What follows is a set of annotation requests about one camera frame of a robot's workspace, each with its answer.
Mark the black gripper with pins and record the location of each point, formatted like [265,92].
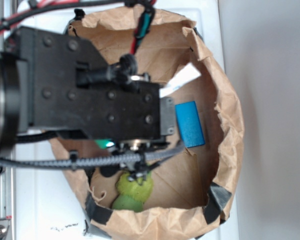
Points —
[68,87]

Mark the green rectangular block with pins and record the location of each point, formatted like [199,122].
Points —
[104,143]

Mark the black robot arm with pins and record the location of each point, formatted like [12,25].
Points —
[10,98]

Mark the blue rectangular block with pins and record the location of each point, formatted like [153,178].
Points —
[189,124]

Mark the green plush toy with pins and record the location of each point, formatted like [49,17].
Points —
[133,193]

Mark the brown paper bag tray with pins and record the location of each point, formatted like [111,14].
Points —
[194,191]

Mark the aluminium frame rail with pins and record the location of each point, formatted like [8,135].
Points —
[7,177]

